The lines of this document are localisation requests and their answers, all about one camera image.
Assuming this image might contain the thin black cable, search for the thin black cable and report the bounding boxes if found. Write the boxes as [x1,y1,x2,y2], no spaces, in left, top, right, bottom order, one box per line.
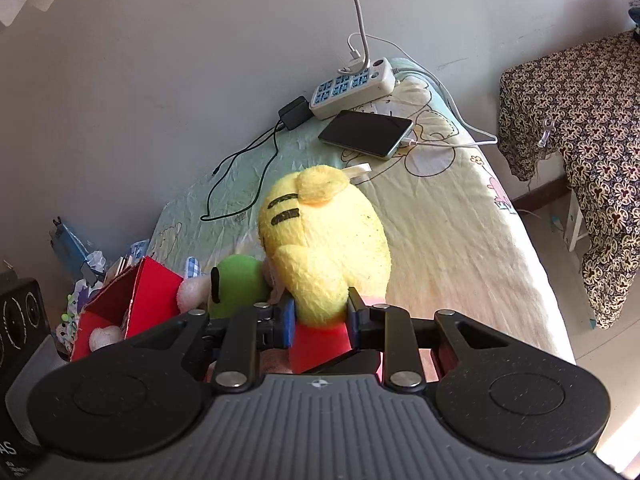
[200,120,282,223]

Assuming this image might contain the yellow plush toy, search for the yellow plush toy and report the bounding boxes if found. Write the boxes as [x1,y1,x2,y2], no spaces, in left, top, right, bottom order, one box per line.
[257,162,393,373]

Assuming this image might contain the white fluffy plush ball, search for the white fluffy plush ball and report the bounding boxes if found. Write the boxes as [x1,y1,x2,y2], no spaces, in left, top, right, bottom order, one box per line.
[89,325,124,354]

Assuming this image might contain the white table leg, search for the white table leg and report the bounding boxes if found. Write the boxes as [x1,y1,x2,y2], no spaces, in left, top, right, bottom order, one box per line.
[564,189,589,253]

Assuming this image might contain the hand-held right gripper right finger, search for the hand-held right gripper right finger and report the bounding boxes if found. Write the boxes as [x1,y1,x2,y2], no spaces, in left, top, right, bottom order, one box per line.
[346,287,512,392]

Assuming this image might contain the blue plastic packet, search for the blue plastic packet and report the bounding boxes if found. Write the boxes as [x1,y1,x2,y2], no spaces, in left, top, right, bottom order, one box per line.
[50,216,103,281]

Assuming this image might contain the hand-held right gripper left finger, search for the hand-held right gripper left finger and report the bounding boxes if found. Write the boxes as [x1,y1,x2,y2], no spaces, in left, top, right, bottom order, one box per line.
[125,292,297,395]

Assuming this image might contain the black power adapter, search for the black power adapter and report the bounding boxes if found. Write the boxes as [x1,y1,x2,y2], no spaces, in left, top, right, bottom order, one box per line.
[278,96,311,131]

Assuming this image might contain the white power strip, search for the white power strip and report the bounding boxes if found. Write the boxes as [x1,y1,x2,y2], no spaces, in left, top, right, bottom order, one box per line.
[309,57,397,121]

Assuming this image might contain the black smartphone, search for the black smartphone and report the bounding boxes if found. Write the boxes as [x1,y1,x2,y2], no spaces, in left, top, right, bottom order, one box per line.
[318,109,415,161]

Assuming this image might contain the thick white power cord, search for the thick white power cord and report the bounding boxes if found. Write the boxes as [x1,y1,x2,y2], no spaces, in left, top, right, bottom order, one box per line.
[335,0,372,75]

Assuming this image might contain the pink plush toy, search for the pink plush toy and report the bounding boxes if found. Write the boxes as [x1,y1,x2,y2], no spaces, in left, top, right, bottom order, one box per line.
[177,257,211,312]

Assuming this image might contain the thin white charging cable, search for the thin white charging cable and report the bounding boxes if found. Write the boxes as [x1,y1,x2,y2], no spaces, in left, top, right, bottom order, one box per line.
[346,33,499,152]

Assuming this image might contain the cartoon print bed sheet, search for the cartoon print bed sheet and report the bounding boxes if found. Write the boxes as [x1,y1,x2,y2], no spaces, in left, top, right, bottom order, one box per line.
[147,57,577,367]

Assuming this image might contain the green plush toy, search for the green plush toy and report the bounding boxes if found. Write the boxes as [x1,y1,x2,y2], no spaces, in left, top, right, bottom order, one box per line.
[207,255,273,318]

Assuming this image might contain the red cardboard box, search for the red cardboard box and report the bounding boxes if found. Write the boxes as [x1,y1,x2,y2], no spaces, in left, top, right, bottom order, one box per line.
[70,256,186,363]

